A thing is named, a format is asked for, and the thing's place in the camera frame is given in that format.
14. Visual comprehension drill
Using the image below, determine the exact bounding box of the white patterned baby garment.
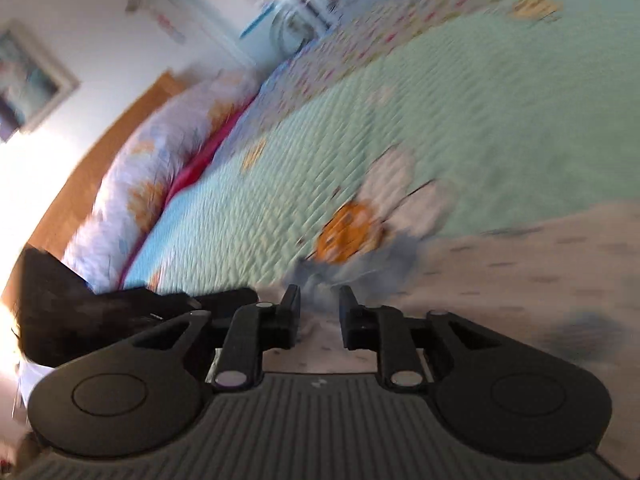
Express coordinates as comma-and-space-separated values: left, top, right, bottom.
259, 199, 640, 476

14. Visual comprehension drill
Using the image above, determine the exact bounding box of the wooden headboard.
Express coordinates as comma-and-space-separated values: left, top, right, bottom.
27, 70, 188, 259

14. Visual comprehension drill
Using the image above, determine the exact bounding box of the magenta bed sheet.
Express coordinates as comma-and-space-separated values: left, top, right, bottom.
118, 96, 255, 292

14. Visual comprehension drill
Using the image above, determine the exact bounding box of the floral long pillow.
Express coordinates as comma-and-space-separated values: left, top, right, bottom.
62, 70, 259, 292

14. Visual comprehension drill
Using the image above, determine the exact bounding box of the mint green bee quilt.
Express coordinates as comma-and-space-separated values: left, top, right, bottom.
121, 0, 640, 294

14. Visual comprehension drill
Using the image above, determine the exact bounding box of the electric fan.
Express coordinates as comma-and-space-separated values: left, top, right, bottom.
269, 6, 318, 58

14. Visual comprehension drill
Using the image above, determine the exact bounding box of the framed wall picture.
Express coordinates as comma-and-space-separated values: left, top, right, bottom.
1, 20, 79, 143

